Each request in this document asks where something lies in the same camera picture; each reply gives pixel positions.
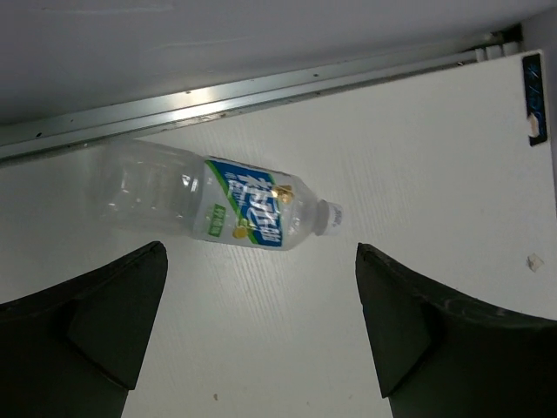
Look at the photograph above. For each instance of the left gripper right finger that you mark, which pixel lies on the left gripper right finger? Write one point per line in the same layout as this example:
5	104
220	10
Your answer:
438	352

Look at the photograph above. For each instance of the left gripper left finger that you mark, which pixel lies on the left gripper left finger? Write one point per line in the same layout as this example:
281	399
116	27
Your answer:
76	349

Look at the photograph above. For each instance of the small white debris scrap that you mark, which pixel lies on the small white debris scrap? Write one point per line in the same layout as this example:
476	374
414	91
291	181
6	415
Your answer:
534	262

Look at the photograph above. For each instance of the left blue corner sticker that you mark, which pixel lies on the left blue corner sticker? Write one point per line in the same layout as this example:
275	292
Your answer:
534	88

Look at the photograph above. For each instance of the aluminium left side rail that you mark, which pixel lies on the aluminium left side rail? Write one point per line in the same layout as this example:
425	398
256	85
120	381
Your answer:
71	131

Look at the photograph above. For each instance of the bottle with green-blue label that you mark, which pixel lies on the bottle with green-blue label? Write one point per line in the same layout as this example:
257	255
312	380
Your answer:
157	188

